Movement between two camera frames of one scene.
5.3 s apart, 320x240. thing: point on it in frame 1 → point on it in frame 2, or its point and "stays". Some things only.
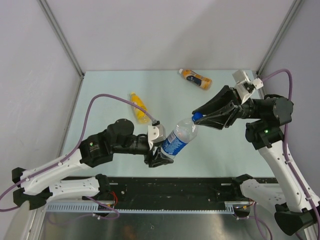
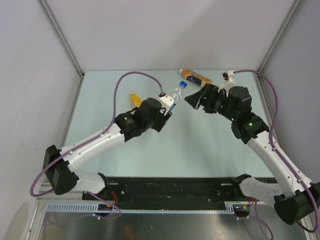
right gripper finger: [223, 118] → [195, 100]
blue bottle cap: [197, 116] → [183, 84]
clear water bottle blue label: [178, 138] → [177, 93]
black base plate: [172, 189] stays
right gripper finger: [226, 96] → [194, 100]
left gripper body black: [144, 149] → [160, 120]
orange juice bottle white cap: [205, 83] stays
